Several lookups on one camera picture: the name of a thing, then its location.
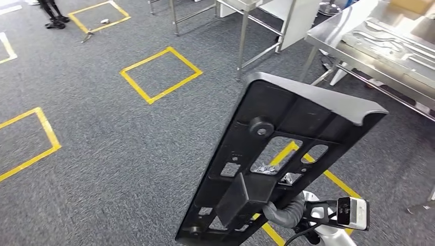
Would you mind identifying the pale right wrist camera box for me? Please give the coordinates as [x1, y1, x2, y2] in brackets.
[336, 197, 370, 232]

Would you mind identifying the stainless steel workbench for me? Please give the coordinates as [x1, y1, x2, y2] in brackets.
[299, 0, 435, 123]

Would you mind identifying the chrome round-base stand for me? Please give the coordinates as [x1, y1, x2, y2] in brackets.
[318, 1, 342, 16]

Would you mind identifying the stainless steel table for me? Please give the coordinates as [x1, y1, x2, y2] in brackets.
[215, 0, 297, 81]
[148, 0, 218, 36]

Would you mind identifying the person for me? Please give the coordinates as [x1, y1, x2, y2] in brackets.
[36, 0, 71, 30]

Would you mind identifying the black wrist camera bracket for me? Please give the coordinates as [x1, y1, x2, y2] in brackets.
[301, 200, 341, 227]

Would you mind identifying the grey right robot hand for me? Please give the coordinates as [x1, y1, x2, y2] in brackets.
[250, 162, 302, 187]

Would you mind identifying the black plastic mounting plate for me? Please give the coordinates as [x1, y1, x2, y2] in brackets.
[175, 72, 389, 246]

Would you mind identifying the white stand foot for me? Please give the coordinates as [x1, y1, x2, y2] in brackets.
[329, 61, 348, 87]

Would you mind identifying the stamped silver metal panel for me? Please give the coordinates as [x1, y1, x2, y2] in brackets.
[341, 17, 435, 99]

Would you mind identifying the white cabinet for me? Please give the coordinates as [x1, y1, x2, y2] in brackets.
[219, 0, 322, 52]

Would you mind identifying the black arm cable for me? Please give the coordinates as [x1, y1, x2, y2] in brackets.
[284, 212, 337, 246]

